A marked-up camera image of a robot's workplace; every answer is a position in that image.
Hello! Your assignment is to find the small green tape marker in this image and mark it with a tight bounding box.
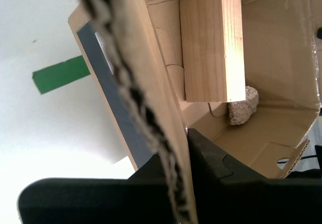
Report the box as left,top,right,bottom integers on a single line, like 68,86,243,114
32,55,91,95

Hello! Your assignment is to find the speckled pinkish rock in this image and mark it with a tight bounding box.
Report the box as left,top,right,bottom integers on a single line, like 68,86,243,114
227,85,259,126

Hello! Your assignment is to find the brown cardboard box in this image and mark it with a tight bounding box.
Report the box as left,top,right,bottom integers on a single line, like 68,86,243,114
67,0,322,224

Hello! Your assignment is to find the light wooden block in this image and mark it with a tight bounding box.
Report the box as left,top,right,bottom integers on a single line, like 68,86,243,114
179,0,247,103

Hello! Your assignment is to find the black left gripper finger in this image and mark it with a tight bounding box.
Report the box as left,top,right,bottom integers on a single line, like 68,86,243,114
17,155,177,224
187,128,322,224

